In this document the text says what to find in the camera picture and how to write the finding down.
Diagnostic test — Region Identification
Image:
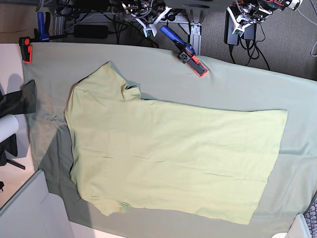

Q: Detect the light yellow-green T-shirt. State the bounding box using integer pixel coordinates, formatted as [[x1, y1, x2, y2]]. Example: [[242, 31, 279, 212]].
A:
[[65, 63, 288, 225]]

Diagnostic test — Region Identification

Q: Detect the robot arm image left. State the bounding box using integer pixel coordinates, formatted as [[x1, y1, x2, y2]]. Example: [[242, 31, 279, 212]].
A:
[[121, 0, 168, 19]]

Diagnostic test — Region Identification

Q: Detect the grey-green table cloth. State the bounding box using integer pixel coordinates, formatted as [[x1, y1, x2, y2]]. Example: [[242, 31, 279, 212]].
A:
[[23, 43, 317, 238]]

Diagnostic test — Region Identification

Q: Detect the blue orange clamp centre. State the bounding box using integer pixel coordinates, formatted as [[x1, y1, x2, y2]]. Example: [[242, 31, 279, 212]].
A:
[[160, 25, 209, 77]]

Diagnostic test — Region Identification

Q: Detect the blue orange clamp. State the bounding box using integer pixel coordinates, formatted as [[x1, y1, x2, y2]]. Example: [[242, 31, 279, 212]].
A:
[[160, 25, 209, 77], [18, 12, 67, 63]]

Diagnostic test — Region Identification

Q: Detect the black power adapter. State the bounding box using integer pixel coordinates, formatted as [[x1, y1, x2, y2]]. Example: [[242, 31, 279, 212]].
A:
[[243, 24, 257, 41], [224, 11, 239, 46]]

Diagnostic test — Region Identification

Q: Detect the black power brick left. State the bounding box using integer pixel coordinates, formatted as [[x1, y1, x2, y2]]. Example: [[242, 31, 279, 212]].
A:
[[73, 24, 108, 39]]

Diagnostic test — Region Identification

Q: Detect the dark green garment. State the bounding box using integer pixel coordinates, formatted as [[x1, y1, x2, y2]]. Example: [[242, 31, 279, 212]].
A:
[[0, 80, 37, 118]]

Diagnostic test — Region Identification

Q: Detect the white paper roll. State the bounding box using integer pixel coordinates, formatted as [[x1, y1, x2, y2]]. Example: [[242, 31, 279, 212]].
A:
[[0, 115, 19, 142]]

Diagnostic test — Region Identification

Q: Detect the blue orange clamp left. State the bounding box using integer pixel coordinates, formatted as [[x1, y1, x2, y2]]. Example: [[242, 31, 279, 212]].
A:
[[18, 12, 67, 63]]

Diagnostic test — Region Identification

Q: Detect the white grey bin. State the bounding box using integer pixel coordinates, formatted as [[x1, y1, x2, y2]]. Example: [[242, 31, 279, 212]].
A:
[[0, 170, 74, 238]]

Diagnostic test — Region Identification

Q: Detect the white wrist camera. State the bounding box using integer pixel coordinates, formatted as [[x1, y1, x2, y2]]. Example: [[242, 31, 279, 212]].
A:
[[231, 26, 245, 37], [143, 27, 157, 37]]

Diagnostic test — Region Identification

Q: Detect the aluminium frame post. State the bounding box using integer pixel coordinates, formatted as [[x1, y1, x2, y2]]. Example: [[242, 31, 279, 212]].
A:
[[186, 8, 206, 55]]

